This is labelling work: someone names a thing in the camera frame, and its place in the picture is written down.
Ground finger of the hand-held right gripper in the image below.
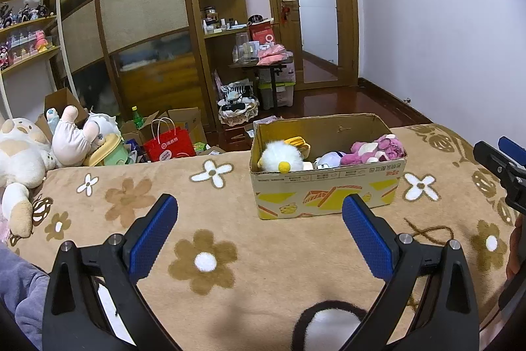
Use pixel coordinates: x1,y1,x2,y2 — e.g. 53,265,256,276
497,136,526,166
472,141,526,191

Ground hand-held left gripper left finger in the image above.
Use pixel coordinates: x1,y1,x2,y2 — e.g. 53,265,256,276
42,193,181,351

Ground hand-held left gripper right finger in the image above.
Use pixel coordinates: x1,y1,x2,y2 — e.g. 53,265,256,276
342,194,481,351

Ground printed cardboard box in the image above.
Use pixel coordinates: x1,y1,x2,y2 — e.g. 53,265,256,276
250,113,407,221

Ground pink plush bear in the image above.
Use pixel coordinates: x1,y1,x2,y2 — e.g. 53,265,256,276
340,133,407,166

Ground yellow plush keychain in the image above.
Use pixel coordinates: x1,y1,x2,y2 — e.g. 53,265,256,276
283,136,312,162

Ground person's right hand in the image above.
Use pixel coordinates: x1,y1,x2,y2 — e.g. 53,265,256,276
506,211,526,281

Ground purple plush toy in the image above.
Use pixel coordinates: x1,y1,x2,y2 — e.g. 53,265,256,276
314,151,344,170

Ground red paper bag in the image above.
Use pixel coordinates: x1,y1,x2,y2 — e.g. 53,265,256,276
143,117,197,163

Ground beige floral blanket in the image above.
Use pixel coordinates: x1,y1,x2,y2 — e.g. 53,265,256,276
0,123,526,351

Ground black and white plush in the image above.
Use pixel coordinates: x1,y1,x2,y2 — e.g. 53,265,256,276
292,299,368,351

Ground open brown cardboard box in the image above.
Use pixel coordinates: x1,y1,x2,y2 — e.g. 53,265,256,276
35,88,89,130
119,108,208,154

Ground white fluffy duck plush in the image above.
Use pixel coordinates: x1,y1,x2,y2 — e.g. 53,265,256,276
258,140,305,173

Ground white haired plush doll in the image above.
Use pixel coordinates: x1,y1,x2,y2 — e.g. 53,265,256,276
84,113,124,142

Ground purple fleece garment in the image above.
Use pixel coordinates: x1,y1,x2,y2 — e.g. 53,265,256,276
0,242,52,351

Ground lace trimmed basket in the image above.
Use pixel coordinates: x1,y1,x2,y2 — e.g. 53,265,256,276
218,96,259,127

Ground small light blue plush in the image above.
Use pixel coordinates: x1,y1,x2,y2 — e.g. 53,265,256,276
46,108,60,135

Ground large cream plush animal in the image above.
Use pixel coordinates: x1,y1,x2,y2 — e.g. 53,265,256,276
0,117,58,238

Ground zebra striped plush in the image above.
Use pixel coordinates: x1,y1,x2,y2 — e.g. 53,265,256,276
220,82,253,101

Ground clear plastic storage bin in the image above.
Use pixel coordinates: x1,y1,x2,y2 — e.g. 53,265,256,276
258,82,296,109

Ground wooden corner shelf unit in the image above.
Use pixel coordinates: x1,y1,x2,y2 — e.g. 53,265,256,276
185,0,264,130

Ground small dark side table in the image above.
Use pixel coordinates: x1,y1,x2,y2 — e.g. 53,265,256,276
229,61,294,119

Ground pink packets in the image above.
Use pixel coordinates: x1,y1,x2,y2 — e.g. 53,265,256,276
257,43,293,66

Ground clear plastic container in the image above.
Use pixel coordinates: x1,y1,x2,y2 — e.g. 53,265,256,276
232,32,259,64

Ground red box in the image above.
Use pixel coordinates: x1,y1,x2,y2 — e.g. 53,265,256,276
249,20,276,47

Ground wooden wardrobe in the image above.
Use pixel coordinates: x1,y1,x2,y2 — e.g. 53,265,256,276
41,0,206,125

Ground row of small figurines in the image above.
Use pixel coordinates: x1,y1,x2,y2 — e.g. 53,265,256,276
0,1,56,68

